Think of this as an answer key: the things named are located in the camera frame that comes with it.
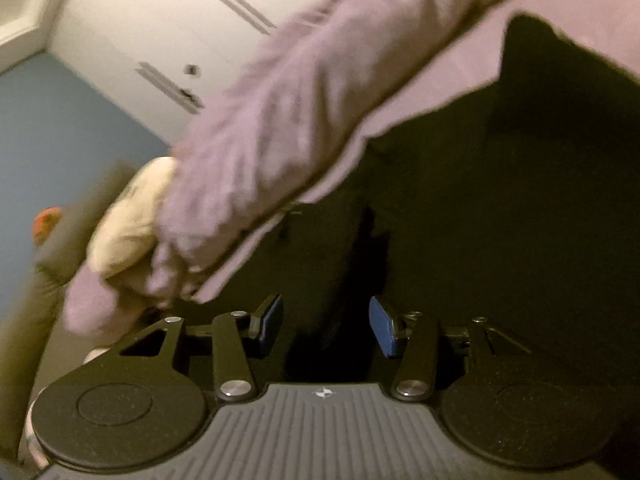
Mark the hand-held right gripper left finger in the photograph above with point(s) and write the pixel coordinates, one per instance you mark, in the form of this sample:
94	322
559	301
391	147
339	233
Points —
270	321

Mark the orange small object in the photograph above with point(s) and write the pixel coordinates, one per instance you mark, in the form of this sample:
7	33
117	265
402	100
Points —
46	224

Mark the cream plush pillow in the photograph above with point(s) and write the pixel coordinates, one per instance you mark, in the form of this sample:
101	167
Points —
127	220

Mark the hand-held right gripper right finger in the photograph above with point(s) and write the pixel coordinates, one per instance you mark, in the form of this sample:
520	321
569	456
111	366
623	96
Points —
382	325

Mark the olive upholstered headboard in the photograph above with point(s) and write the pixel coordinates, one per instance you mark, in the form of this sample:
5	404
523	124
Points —
30	320

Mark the black garment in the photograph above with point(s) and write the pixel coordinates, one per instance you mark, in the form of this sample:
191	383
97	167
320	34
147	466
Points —
475	210

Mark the purple bed sheet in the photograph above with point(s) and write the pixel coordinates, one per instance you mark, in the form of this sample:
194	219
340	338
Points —
465	55

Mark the white wardrobe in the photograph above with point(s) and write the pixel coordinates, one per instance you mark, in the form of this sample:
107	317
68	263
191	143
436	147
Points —
150	25

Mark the purple duvet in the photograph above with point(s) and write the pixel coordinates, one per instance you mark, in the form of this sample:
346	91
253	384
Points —
280	125

